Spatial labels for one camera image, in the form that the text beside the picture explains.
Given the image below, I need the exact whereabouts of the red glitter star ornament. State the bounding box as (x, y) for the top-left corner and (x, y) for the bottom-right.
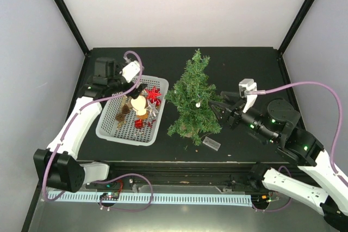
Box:
(145, 86), (161, 100)

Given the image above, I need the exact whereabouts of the small green christmas tree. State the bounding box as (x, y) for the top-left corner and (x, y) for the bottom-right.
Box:
(165, 49), (222, 146)

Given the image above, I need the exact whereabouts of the white plastic basket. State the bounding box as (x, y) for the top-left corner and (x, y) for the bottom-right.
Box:
(96, 76), (169, 146)

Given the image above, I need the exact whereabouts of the silver star topper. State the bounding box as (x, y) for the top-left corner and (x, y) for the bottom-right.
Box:
(146, 101), (158, 118)

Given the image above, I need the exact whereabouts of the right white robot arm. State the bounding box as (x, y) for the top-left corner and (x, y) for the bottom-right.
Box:
(208, 92), (347, 231)

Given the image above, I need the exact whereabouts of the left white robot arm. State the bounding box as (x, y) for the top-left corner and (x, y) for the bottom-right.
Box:
(33, 52), (145, 192)

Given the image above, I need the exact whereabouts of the wooden tree base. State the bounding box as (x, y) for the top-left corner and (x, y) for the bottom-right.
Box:
(179, 125), (198, 138)

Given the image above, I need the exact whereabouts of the brown pine cone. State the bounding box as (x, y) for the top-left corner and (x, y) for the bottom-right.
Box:
(121, 104), (131, 115)

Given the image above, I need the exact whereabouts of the red gift box ornament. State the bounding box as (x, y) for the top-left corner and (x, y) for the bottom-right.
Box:
(134, 119), (144, 129)

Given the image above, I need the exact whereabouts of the clear plastic battery box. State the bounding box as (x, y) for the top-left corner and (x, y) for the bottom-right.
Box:
(202, 136), (221, 151)

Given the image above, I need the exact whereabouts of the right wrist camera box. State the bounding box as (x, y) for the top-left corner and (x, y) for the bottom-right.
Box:
(239, 78), (257, 113)

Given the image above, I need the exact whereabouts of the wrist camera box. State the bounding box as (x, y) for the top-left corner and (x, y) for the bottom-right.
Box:
(121, 61), (141, 83)
(239, 78), (257, 113)

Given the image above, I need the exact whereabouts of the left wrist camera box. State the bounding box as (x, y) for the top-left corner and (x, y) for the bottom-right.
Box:
(121, 61), (141, 83)

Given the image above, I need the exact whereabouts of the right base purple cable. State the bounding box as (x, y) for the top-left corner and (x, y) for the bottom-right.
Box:
(251, 165), (293, 213)

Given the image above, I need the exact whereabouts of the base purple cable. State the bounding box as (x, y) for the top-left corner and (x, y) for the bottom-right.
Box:
(251, 165), (293, 213)
(94, 173), (153, 213)

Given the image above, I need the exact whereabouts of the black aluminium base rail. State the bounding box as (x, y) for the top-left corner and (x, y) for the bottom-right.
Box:
(105, 161), (255, 189)

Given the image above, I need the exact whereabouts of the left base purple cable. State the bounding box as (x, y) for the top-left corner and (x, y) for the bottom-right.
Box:
(94, 173), (153, 213)

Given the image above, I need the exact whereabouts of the light blue slotted cable duct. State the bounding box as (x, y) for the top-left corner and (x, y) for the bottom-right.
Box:
(56, 191), (252, 207)

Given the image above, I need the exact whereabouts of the left black frame post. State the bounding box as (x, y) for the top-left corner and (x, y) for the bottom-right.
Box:
(54, 0), (89, 55)

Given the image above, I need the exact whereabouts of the black frame post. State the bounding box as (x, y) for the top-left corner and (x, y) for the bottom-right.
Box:
(54, 0), (89, 55)
(278, 0), (315, 55)

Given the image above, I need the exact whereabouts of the right black frame post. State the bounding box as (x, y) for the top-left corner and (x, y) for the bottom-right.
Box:
(278, 0), (315, 55)

